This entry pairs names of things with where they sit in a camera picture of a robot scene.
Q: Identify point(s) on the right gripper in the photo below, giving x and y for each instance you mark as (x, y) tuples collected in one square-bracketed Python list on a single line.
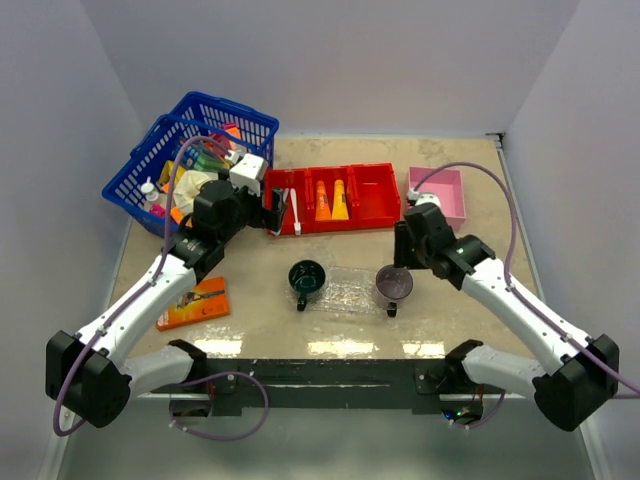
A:
[(401, 257)]

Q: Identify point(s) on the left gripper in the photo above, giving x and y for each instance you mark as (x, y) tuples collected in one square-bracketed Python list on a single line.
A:
[(272, 218)]

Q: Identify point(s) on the grey-purple mug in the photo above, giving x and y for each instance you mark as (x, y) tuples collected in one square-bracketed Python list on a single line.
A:
[(391, 287)]

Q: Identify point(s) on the orange toothpaste tube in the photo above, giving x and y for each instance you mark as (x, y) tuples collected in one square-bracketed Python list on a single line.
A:
[(323, 210)]

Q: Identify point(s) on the yellow toothpaste tube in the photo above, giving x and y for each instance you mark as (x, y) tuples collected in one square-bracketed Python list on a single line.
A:
[(340, 209)]

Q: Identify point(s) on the clear textured acrylic holder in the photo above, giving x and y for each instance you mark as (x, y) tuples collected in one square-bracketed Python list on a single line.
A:
[(347, 292)]

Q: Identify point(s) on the dark green mug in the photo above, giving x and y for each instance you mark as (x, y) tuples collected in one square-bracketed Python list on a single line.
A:
[(306, 279)]

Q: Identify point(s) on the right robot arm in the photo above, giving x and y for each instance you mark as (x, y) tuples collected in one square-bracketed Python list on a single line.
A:
[(570, 375)]

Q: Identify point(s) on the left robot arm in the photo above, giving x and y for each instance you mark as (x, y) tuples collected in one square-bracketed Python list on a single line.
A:
[(90, 372)]

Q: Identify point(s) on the white toothbrush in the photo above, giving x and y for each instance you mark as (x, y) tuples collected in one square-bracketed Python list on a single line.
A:
[(294, 203)]

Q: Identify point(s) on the clear textured oval tray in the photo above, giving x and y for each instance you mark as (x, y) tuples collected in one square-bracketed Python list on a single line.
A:
[(350, 295)]

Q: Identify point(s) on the red left bin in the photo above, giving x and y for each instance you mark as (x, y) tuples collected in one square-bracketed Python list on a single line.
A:
[(297, 183)]

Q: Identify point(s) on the red bin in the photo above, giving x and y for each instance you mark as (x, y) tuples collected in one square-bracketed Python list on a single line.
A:
[(329, 175), (297, 183), (378, 204)]

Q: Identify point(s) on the red right bin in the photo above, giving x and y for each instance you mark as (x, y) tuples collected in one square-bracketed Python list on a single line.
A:
[(378, 204)]

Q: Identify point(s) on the pink drawer box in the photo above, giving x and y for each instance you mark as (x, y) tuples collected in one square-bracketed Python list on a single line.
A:
[(446, 185)]

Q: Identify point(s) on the red middle bin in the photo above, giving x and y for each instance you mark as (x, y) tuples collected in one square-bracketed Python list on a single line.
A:
[(329, 175)]

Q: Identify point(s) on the white crumpled pouch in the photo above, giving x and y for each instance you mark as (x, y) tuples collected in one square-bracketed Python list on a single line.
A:
[(188, 187)]

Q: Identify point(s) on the orange razor package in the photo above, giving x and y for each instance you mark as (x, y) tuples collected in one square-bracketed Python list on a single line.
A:
[(207, 301)]

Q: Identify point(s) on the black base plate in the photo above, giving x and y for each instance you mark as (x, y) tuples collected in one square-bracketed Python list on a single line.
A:
[(417, 385)]

